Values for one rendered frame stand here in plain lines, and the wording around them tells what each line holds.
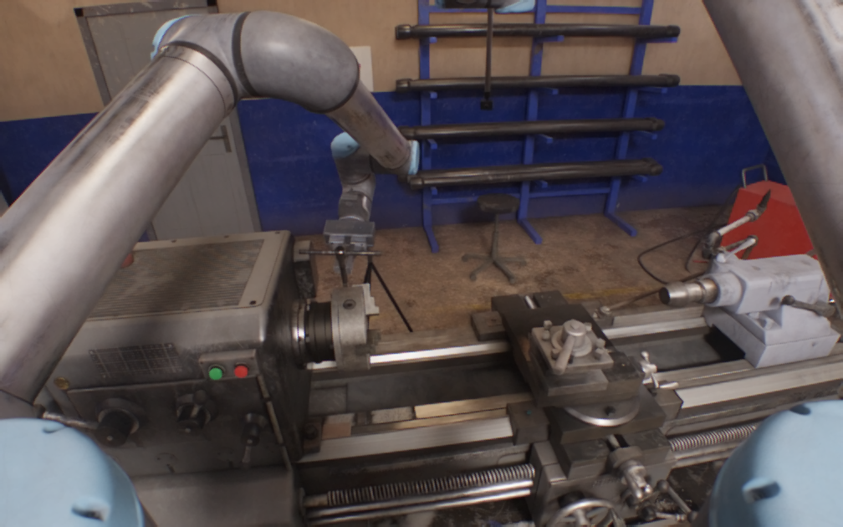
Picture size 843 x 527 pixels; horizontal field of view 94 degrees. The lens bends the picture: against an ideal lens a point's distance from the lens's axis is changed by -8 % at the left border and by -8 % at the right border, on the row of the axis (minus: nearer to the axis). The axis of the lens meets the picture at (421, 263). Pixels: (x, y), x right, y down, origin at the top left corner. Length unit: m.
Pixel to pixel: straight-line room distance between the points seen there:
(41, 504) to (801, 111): 0.58
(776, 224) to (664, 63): 1.94
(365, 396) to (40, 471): 1.37
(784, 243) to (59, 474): 3.97
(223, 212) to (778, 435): 4.42
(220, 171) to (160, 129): 3.81
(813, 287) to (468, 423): 1.28
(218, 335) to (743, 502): 0.96
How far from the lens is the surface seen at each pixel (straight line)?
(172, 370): 1.13
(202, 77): 0.63
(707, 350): 2.07
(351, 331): 1.19
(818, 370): 2.01
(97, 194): 0.51
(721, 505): 0.32
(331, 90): 0.67
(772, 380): 1.86
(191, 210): 4.60
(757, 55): 0.50
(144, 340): 1.12
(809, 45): 0.48
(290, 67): 0.64
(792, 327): 1.91
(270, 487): 1.33
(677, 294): 1.60
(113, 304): 1.23
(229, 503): 1.36
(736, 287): 1.72
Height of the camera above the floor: 1.90
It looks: 30 degrees down
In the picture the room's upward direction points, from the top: 1 degrees counter-clockwise
